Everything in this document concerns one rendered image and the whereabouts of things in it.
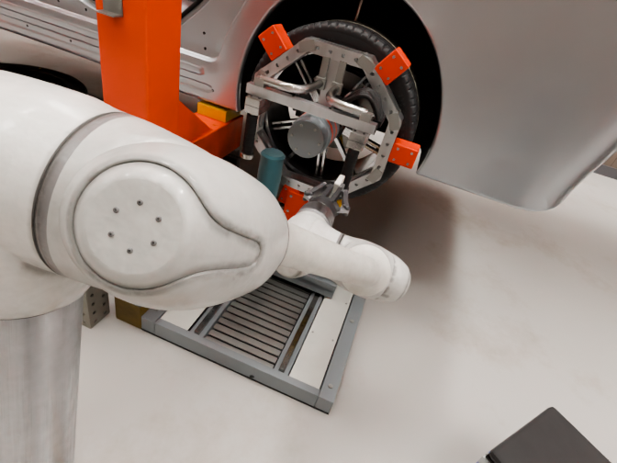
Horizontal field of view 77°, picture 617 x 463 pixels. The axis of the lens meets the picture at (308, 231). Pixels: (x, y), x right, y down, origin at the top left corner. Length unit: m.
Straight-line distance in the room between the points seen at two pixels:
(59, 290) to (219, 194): 0.19
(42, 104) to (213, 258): 0.16
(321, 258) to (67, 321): 0.31
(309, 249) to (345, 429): 1.11
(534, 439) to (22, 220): 1.38
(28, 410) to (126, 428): 1.05
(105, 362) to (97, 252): 1.43
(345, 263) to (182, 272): 0.41
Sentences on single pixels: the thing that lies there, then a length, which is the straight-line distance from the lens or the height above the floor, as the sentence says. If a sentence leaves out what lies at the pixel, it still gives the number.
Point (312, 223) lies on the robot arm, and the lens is 0.82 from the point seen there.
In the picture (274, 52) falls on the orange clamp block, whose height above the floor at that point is 1.05.
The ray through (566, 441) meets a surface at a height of 0.34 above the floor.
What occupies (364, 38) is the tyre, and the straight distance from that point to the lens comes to 1.43.
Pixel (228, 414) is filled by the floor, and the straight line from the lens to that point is 1.51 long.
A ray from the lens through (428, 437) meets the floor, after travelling 1.69.
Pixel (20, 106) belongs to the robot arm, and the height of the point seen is 1.21.
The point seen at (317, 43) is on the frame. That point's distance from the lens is 1.39.
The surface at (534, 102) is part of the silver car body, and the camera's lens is 1.53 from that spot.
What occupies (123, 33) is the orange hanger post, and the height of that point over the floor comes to 1.05.
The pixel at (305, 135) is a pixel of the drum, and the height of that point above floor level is 0.86.
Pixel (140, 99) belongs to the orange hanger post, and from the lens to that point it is 1.29.
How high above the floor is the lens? 1.32
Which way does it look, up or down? 34 degrees down
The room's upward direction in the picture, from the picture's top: 15 degrees clockwise
